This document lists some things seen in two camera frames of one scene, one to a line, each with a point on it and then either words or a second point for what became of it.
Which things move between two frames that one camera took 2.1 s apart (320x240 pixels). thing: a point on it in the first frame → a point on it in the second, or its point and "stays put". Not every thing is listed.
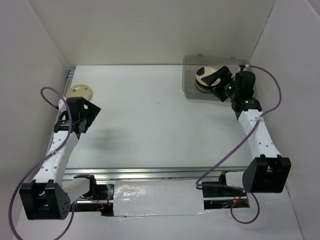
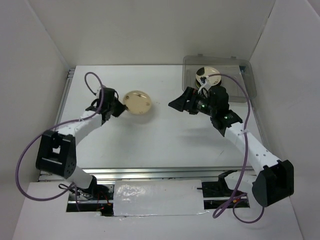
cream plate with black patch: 204,71 stays put
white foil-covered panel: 158,197 stays put
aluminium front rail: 150,173 stays put
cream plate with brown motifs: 79,90 → 138,102
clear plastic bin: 191,64 stays put
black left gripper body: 89,114 → 116,107
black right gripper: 221,73 → 181,103
